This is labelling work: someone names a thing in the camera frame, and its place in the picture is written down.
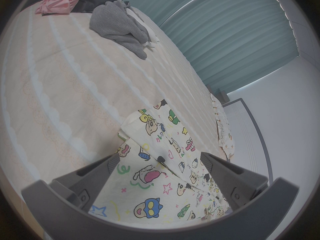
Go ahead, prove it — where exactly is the white printed pyjama top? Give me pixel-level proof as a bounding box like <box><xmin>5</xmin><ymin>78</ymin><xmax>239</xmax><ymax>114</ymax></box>
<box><xmin>87</xmin><ymin>98</ymin><xmax>234</xmax><ymax>226</ymax></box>

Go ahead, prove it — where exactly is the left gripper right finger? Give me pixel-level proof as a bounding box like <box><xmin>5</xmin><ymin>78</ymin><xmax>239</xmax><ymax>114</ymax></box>
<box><xmin>200</xmin><ymin>151</ymin><xmax>270</xmax><ymax>212</ymax></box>

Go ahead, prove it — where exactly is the bed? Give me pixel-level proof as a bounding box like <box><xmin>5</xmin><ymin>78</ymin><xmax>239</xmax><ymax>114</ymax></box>
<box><xmin>0</xmin><ymin>0</ymin><xmax>273</xmax><ymax>234</ymax></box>

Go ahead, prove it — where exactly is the grey bedside table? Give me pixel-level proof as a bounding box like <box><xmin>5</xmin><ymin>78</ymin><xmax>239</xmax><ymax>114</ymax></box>
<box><xmin>206</xmin><ymin>85</ymin><xmax>229</xmax><ymax>102</ymax></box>

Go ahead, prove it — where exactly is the white garment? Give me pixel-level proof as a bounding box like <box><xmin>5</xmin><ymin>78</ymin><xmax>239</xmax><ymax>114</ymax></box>
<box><xmin>125</xmin><ymin>6</ymin><xmax>161</xmax><ymax>47</ymax></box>

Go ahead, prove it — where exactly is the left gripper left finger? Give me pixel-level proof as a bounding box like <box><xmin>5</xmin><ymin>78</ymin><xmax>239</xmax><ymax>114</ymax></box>
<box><xmin>51</xmin><ymin>153</ymin><xmax>121</xmax><ymax>212</ymax></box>

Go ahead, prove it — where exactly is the pink garment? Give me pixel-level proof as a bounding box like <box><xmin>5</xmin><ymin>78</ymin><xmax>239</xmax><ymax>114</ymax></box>
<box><xmin>35</xmin><ymin>0</ymin><xmax>100</xmax><ymax>15</ymax></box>

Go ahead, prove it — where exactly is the black garment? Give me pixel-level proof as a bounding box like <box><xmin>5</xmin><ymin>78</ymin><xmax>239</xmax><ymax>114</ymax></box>
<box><xmin>72</xmin><ymin>0</ymin><xmax>127</xmax><ymax>13</ymax></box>

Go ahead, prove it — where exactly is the white printed pillow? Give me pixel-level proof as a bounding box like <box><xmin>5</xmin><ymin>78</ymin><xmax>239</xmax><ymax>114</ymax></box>
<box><xmin>209</xmin><ymin>91</ymin><xmax>237</xmax><ymax>159</ymax></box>

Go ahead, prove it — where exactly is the grey garment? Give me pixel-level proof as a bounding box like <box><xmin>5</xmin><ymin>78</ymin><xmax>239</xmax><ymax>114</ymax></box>
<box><xmin>89</xmin><ymin>0</ymin><xmax>160</xmax><ymax>60</ymax></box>

